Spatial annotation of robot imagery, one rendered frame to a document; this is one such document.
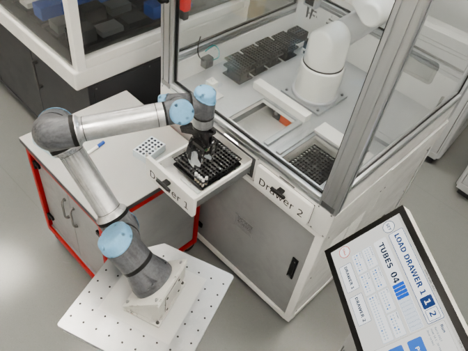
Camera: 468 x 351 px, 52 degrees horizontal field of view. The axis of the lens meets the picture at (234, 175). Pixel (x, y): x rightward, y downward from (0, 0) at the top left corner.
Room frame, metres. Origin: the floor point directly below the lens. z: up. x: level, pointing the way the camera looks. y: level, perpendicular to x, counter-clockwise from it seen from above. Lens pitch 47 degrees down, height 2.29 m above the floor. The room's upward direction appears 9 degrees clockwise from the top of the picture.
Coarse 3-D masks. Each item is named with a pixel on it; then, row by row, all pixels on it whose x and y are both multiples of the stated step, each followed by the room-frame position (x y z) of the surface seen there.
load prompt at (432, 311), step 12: (396, 240) 0.92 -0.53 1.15; (408, 240) 0.91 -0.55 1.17; (396, 252) 0.89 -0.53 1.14; (408, 252) 0.88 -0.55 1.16; (408, 264) 0.84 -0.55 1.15; (408, 276) 0.80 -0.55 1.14; (420, 276) 0.79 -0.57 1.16; (420, 288) 0.76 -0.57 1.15; (420, 300) 0.73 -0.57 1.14; (432, 300) 0.72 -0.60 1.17; (432, 312) 0.69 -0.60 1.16
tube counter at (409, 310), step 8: (392, 272) 0.83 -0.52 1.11; (400, 272) 0.82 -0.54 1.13; (392, 280) 0.81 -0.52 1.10; (400, 280) 0.80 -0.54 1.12; (392, 288) 0.78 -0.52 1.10; (400, 288) 0.78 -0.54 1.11; (400, 296) 0.76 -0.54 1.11; (408, 296) 0.75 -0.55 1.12; (400, 304) 0.73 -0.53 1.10; (408, 304) 0.73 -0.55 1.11; (408, 312) 0.71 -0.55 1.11; (416, 312) 0.70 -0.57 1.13; (408, 320) 0.69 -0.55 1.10; (416, 320) 0.68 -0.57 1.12; (408, 328) 0.67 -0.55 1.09; (416, 328) 0.66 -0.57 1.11
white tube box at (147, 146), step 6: (150, 138) 1.56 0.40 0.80; (144, 144) 1.51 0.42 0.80; (150, 144) 1.52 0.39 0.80; (156, 144) 1.53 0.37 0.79; (162, 144) 1.54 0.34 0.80; (138, 150) 1.47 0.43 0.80; (144, 150) 1.47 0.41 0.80; (150, 150) 1.48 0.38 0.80; (156, 150) 1.49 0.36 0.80; (162, 150) 1.52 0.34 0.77; (138, 156) 1.45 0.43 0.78; (144, 156) 1.44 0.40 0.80; (156, 156) 1.48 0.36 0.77; (144, 162) 1.44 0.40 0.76
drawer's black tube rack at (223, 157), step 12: (216, 144) 1.48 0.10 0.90; (180, 156) 1.38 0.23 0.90; (216, 156) 1.41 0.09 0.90; (228, 156) 1.42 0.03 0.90; (180, 168) 1.34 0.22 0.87; (192, 168) 1.32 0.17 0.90; (204, 168) 1.33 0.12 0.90; (216, 168) 1.34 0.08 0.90; (228, 168) 1.38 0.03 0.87; (192, 180) 1.28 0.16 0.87; (216, 180) 1.31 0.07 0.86
